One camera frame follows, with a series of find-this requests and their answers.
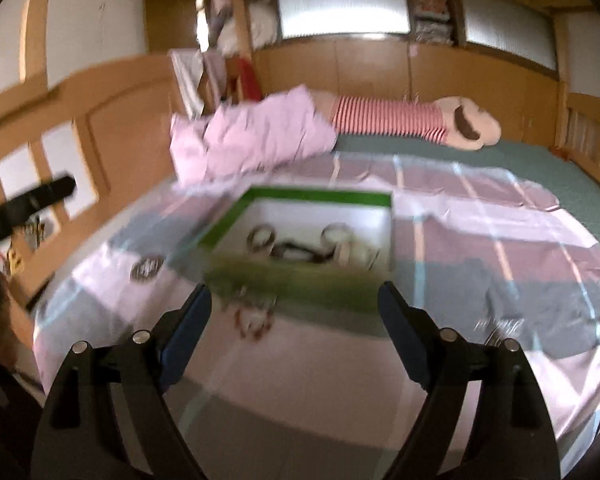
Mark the wooden footboard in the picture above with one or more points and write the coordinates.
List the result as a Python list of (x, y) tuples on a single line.
[(587, 130)]

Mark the black wrist watch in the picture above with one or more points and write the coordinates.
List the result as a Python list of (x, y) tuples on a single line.
[(282, 252)]

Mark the wide ribbed glass window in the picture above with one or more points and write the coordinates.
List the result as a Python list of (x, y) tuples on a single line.
[(342, 5)]

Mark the narrow ribbed glass window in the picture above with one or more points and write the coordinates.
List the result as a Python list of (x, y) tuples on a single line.
[(510, 27)]

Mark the white wrist watch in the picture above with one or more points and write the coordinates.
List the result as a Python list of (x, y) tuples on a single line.
[(336, 255)]

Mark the grey hanging clothes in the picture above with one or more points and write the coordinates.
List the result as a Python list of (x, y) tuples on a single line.
[(192, 75)]

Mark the striped long plush toy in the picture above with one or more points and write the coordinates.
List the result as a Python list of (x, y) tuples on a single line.
[(380, 117)]

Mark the red cloth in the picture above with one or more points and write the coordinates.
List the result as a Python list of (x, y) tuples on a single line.
[(250, 80)]

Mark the white stuffed bags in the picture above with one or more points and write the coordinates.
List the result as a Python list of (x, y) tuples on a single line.
[(252, 25)]

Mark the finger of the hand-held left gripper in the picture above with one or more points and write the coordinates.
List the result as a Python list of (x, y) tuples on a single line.
[(30, 205)]

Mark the green bed mat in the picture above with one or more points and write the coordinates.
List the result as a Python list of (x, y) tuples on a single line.
[(555, 175)]

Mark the green rectangular box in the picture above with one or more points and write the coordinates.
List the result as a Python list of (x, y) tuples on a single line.
[(290, 287)]

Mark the metal bangle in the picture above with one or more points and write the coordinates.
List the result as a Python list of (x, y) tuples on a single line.
[(252, 246)]

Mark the wooden headboard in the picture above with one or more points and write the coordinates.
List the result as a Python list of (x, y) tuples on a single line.
[(120, 120)]

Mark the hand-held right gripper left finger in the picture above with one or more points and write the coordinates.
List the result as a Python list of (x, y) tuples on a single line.
[(187, 325)]

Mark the wooden cabinets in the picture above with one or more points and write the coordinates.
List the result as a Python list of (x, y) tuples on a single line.
[(375, 67)]

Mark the plaid bed sheet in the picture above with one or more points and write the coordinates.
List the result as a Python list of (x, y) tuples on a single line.
[(330, 385)]

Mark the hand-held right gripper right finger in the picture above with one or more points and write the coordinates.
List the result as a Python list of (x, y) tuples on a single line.
[(402, 327)]

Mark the pink quilt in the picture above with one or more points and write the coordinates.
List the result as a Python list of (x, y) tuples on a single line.
[(250, 135)]

